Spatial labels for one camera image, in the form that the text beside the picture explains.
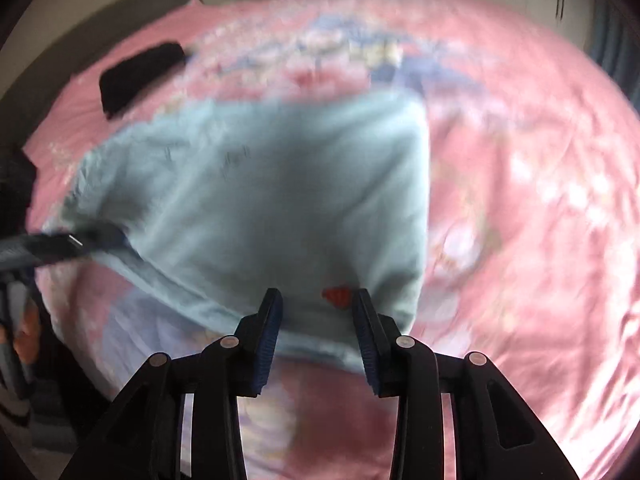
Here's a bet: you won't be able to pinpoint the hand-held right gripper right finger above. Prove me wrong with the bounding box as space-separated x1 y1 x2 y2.
351 287 581 480

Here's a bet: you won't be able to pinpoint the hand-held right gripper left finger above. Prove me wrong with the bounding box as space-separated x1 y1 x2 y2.
60 287 284 480

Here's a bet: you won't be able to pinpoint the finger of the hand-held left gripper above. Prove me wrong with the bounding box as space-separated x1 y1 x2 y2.
0 227 128 267

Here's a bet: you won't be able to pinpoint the light blue strawberry print pants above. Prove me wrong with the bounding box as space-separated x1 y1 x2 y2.
42 95 431 373

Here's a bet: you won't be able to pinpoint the person's left hand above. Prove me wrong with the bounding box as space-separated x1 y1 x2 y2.
14 304 42 364

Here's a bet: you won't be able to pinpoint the black folded garment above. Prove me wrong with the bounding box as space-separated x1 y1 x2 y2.
99 42 186 121

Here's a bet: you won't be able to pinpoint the grey upholstered headboard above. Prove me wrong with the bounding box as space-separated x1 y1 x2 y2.
0 0 206 161

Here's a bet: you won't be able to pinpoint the pink floral bedspread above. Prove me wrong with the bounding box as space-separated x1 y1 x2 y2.
22 0 640 480

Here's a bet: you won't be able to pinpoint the blue curtain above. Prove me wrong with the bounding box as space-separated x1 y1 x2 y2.
585 0 640 91

